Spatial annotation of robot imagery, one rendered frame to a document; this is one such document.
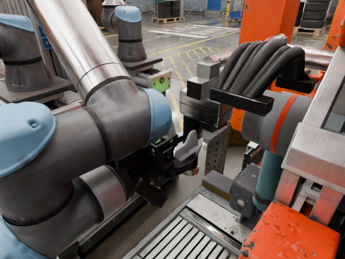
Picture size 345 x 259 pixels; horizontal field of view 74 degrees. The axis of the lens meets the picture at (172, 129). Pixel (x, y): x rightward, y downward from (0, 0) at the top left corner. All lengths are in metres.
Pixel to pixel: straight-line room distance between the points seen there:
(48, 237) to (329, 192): 0.31
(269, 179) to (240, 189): 0.31
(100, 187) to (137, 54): 0.91
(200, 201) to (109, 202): 1.08
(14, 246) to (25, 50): 0.69
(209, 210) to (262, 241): 1.08
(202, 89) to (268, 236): 0.23
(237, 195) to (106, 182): 0.82
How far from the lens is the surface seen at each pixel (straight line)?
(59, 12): 0.39
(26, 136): 0.24
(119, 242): 1.35
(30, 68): 0.92
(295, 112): 0.51
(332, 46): 2.93
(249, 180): 1.08
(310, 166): 0.28
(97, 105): 0.29
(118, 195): 0.34
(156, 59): 1.21
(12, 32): 0.90
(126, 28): 1.16
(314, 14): 8.96
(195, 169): 0.53
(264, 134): 0.52
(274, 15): 1.00
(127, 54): 1.17
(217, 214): 1.35
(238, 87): 0.35
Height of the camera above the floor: 1.11
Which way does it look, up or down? 31 degrees down
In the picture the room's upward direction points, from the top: straight up
